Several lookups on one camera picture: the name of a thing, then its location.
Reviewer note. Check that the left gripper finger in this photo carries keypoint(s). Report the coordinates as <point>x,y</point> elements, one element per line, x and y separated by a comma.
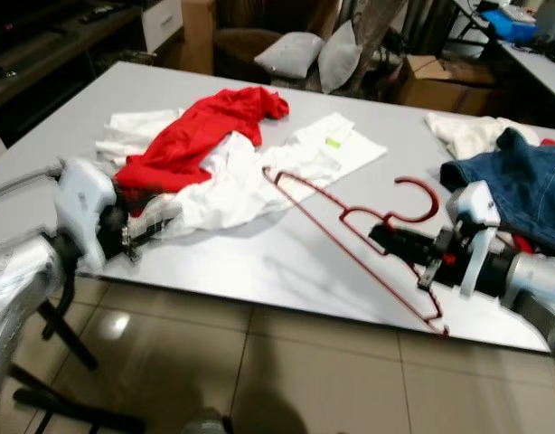
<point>154,231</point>
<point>158,211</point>

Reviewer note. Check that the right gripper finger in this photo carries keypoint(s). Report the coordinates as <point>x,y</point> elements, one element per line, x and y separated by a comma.
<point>404,251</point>
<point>404,235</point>

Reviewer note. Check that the white shirt with green tag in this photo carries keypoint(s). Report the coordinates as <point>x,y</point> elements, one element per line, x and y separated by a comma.
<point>232,185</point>

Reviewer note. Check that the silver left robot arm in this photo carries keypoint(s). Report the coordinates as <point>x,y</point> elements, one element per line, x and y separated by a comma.
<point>15,280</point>

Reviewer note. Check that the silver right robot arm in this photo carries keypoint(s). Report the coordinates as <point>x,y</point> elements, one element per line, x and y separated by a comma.
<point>540,276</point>

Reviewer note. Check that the red shirt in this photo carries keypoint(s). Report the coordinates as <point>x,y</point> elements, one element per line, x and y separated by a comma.
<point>196,136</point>

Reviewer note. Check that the blue denim jeans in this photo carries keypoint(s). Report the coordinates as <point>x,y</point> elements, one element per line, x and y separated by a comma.
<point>522,181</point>

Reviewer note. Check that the white table with black legs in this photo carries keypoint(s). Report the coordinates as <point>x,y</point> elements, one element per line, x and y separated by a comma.
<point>259,271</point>

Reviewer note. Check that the open brown cardboard box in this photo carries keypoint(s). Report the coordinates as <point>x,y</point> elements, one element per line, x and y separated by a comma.
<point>440,86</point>

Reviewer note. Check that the tall brown cardboard box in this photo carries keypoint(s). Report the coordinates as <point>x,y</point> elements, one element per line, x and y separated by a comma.
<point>198,36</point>

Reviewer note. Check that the dark low bench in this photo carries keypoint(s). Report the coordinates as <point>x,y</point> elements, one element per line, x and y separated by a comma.
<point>42,63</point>

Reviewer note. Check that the brown armchair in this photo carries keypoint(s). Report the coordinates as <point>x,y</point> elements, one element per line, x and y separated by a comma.
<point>237,45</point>

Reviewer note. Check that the white board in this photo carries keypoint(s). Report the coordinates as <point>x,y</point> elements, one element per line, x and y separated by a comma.
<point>162,23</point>

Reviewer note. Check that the grey work table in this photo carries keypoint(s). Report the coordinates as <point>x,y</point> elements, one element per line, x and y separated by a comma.
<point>531,68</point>

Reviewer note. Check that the brown patterned curtain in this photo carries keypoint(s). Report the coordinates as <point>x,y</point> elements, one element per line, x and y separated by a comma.
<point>377,36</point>

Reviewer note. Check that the grey plastic case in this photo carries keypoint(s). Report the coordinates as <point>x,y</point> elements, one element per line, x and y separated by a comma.
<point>553,23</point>

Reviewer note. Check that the blue plastic box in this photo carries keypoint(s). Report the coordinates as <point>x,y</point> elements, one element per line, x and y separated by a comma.
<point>508,27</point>

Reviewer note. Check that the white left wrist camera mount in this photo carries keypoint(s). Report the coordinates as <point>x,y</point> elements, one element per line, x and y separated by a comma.
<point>83,199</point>

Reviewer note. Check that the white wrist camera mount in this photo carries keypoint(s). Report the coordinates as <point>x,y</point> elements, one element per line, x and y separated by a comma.
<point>472,203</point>
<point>83,199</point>

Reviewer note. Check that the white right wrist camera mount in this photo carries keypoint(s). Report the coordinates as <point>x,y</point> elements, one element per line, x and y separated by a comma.
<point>472,203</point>

